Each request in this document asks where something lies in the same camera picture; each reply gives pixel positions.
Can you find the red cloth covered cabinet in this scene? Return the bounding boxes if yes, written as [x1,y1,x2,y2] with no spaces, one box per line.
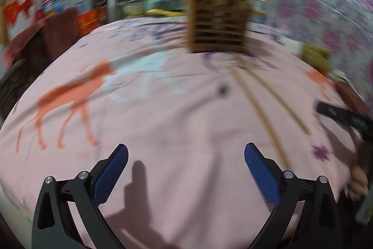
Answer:
[8,8,80,64]

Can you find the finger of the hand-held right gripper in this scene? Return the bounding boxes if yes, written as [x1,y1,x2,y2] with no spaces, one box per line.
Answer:
[317,102,373,133]

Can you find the olive green plush toy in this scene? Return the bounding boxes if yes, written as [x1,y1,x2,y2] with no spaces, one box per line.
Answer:
[286,41,331,76]

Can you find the pink deer print bedsheet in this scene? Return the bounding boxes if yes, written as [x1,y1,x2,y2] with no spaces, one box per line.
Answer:
[0,17,363,249]

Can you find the wooden slatted chopstick holder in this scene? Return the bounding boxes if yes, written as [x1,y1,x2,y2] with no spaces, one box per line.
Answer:
[186,0,250,53]

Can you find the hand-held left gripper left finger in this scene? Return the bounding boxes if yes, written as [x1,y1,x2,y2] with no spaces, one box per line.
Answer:
[31,143,129,249]

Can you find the single wooden chopstick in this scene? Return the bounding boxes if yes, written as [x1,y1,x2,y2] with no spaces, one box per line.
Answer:
[231,67,290,169]
[240,61,309,134]

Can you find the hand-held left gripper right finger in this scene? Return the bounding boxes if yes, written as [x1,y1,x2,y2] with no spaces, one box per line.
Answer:
[244,142,341,249]

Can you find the person's right hand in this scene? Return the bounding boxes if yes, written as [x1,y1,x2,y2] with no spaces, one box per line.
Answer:
[347,164,368,202]

